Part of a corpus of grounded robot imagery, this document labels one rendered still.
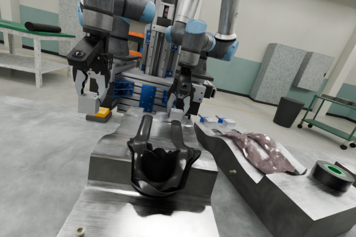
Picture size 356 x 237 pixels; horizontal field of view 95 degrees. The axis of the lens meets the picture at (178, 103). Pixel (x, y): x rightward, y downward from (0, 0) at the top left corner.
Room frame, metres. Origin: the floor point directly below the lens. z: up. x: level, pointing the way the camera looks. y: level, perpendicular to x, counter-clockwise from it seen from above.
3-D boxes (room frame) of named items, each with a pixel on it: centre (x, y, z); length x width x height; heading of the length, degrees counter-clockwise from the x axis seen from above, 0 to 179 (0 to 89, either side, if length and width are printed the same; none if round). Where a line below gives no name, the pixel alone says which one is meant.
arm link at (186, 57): (0.65, 0.00, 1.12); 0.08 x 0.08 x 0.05
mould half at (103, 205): (0.40, 0.03, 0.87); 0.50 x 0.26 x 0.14; 8
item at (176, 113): (0.67, 0.00, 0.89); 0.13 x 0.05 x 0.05; 8
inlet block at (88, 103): (0.51, 0.28, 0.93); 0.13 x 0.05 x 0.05; 8
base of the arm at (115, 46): (1.03, 0.44, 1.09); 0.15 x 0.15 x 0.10
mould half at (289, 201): (0.53, -0.32, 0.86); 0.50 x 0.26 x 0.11; 25
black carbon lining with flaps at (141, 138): (0.41, 0.02, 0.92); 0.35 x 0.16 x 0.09; 8
